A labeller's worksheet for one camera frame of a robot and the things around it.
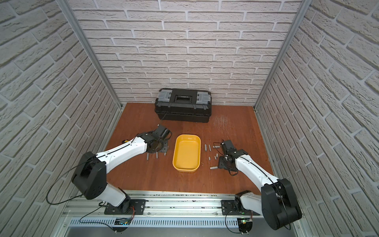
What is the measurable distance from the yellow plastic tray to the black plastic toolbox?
0.52 ft

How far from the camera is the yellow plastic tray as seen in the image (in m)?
0.87

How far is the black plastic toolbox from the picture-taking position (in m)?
0.99
